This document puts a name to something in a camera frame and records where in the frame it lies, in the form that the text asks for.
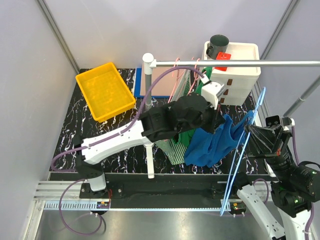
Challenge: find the red plastic block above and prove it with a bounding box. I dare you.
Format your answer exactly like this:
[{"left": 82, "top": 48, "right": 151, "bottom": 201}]
[{"left": 215, "top": 52, "right": 232, "bottom": 72}]

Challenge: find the green white striped tank top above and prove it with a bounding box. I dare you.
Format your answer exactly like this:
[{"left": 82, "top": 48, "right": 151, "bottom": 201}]
[{"left": 154, "top": 72, "right": 193, "bottom": 166}]

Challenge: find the purple floor cable loop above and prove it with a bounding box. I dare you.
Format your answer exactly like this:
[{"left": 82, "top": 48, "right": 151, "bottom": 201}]
[{"left": 58, "top": 178, "right": 107, "bottom": 236}]

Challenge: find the metal clothes rail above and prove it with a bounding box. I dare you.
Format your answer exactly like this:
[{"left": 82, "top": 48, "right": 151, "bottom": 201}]
[{"left": 149, "top": 60, "right": 320, "bottom": 68}]

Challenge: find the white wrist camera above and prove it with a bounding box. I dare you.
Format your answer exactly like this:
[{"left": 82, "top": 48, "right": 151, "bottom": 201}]
[
  {"left": 201, "top": 81, "right": 225, "bottom": 110},
  {"left": 265, "top": 115, "right": 295, "bottom": 127}
]

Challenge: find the light blue wire hanger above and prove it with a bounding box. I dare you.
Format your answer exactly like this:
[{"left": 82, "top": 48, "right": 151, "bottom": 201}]
[{"left": 219, "top": 87, "right": 266, "bottom": 217}]

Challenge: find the blue tank top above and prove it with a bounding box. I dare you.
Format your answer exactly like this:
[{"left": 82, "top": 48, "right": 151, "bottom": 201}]
[{"left": 184, "top": 110, "right": 254, "bottom": 168}]

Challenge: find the pink wire hanger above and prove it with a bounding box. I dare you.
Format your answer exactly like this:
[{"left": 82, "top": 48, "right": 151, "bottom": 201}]
[
  {"left": 167, "top": 69, "right": 187, "bottom": 103},
  {"left": 188, "top": 58, "right": 201, "bottom": 94}
]

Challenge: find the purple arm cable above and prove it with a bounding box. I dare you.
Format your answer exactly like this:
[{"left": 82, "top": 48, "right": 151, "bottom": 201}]
[
  {"left": 291, "top": 124, "right": 316, "bottom": 236},
  {"left": 50, "top": 67, "right": 210, "bottom": 173}
]

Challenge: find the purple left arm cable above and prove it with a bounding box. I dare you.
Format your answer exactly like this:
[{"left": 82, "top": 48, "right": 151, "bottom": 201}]
[{"left": 50, "top": 67, "right": 210, "bottom": 173}]

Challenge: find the white grey rack post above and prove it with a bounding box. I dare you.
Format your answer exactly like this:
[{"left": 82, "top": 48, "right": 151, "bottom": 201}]
[{"left": 142, "top": 53, "right": 154, "bottom": 111}]

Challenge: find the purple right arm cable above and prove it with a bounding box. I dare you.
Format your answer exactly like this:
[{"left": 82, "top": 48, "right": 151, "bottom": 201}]
[{"left": 291, "top": 124, "right": 316, "bottom": 236}]

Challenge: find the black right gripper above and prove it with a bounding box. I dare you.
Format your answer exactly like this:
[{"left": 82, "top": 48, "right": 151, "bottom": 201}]
[{"left": 244, "top": 122, "right": 297, "bottom": 183}]

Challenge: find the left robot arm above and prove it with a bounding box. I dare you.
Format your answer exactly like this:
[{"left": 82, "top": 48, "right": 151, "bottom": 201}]
[{"left": 74, "top": 92, "right": 225, "bottom": 198}]

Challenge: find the dark grey mug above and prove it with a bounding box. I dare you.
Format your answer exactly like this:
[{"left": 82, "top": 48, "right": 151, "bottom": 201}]
[{"left": 206, "top": 34, "right": 229, "bottom": 60}]

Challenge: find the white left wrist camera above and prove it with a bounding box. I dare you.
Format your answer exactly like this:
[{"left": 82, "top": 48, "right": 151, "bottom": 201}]
[{"left": 201, "top": 81, "right": 225, "bottom": 110}]

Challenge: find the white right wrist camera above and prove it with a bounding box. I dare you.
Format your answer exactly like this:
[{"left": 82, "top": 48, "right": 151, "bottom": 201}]
[{"left": 265, "top": 115, "right": 295, "bottom": 127}]

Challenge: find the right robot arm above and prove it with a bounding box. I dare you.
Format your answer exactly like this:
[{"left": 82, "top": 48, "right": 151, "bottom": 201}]
[{"left": 227, "top": 124, "right": 320, "bottom": 240}]

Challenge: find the blue framed pink board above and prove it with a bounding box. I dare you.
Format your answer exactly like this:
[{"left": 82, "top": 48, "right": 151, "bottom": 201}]
[{"left": 133, "top": 67, "right": 178, "bottom": 98}]

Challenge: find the white rack foot bar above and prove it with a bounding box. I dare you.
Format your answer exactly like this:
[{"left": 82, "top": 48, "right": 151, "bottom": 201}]
[{"left": 145, "top": 144, "right": 155, "bottom": 179}]

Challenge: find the black marbled mat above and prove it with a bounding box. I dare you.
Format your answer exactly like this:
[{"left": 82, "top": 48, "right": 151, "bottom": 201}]
[{"left": 47, "top": 67, "right": 276, "bottom": 176}]

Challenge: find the yellow plastic bin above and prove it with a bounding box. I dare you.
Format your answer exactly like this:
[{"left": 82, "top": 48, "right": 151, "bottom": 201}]
[{"left": 75, "top": 62, "right": 136, "bottom": 123}]

